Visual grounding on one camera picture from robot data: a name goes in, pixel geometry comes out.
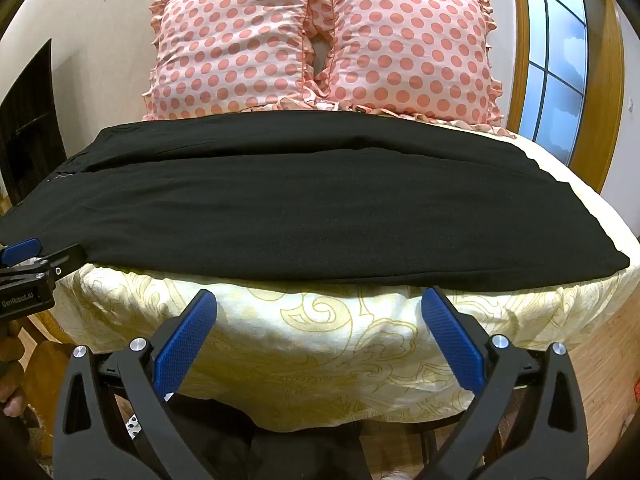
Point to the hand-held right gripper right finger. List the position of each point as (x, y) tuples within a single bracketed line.
[(453, 341)]

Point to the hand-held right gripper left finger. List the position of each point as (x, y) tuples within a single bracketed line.
[(184, 346)]

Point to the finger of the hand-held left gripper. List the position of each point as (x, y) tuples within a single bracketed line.
[(65, 258), (24, 249)]

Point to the black pants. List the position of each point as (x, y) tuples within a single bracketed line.
[(300, 200)]

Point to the person's left hand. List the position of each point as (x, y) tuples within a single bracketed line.
[(10, 385)]

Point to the yellow patterned bed sheet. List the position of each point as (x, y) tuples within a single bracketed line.
[(325, 350)]

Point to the black slatted panel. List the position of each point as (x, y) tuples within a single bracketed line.
[(30, 120)]

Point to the pink polka dot pillow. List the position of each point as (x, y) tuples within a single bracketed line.
[(410, 45), (230, 45)]

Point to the wooden framed window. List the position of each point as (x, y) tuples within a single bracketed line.
[(560, 60)]

